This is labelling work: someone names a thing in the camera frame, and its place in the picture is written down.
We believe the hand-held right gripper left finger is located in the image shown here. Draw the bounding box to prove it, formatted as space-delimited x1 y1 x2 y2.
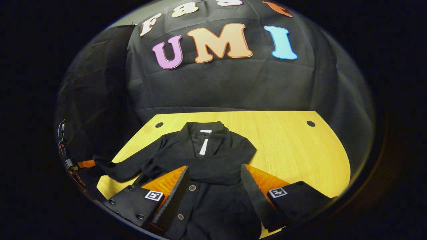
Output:
101 165 190 233

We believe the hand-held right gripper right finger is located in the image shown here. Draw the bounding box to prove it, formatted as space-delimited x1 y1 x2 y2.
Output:
240 163 334 234

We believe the black buttoned jacket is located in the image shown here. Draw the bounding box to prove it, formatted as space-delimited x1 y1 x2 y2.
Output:
89 121 267 240

